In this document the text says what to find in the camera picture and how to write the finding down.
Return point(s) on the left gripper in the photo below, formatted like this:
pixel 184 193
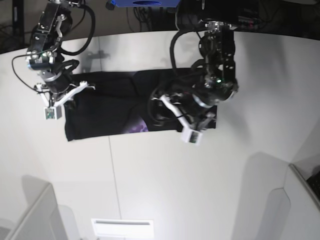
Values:
pixel 178 106

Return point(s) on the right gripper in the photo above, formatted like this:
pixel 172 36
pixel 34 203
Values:
pixel 57 89

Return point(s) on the black keyboard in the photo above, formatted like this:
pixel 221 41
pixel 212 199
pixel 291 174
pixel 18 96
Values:
pixel 314 183

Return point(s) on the black T-shirt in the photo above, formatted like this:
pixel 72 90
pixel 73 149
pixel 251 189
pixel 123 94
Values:
pixel 119 104

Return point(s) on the grey bar right edge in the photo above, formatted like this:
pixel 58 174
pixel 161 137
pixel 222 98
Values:
pixel 305 185

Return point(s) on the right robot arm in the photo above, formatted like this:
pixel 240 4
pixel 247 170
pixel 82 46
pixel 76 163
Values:
pixel 46 55

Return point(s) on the blue box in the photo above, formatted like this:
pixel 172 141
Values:
pixel 146 3

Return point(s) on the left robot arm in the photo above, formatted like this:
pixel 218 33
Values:
pixel 216 66

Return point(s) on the grey monitor edge left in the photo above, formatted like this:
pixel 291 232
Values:
pixel 41 220

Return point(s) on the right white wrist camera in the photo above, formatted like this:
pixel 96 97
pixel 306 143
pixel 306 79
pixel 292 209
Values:
pixel 53 113

